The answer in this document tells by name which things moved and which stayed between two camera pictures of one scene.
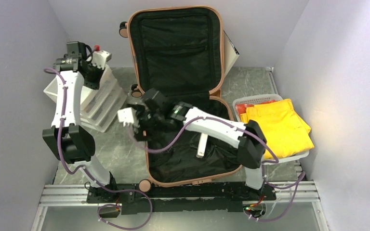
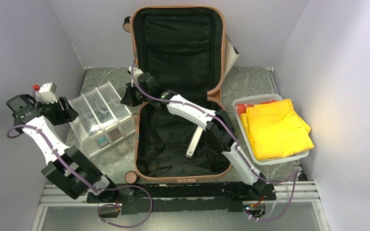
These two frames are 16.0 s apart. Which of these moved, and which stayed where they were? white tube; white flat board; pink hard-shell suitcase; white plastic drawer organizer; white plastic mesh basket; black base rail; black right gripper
Moved: white tube; black right gripper; white plastic drawer organizer
Stayed: black base rail; white plastic mesh basket; white flat board; pink hard-shell suitcase
